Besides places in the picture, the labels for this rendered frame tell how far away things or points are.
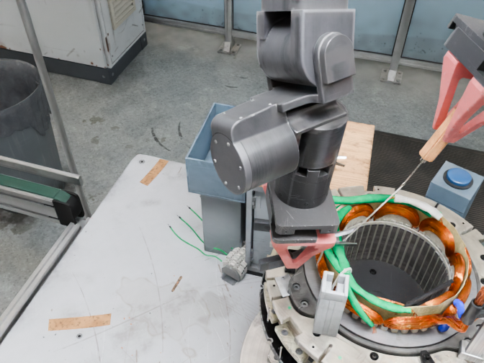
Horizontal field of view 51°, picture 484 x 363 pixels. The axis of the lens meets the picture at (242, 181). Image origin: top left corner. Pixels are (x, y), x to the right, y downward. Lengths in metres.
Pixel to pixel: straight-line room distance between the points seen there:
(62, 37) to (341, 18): 2.63
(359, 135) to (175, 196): 0.48
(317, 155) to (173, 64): 2.71
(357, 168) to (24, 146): 1.50
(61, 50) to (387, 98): 1.83
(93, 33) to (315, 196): 2.45
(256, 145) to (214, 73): 2.63
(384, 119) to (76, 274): 2.04
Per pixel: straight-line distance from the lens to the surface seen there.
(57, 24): 2.99
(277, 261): 0.58
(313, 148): 0.47
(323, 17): 0.44
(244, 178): 0.42
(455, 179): 0.94
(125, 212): 1.19
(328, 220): 0.52
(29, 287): 1.23
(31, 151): 2.15
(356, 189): 0.79
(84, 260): 1.12
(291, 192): 0.51
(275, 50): 0.45
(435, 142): 0.54
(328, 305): 0.58
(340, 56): 0.43
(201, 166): 0.87
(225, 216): 0.98
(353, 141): 0.92
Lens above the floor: 1.65
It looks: 45 degrees down
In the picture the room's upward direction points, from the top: 1 degrees clockwise
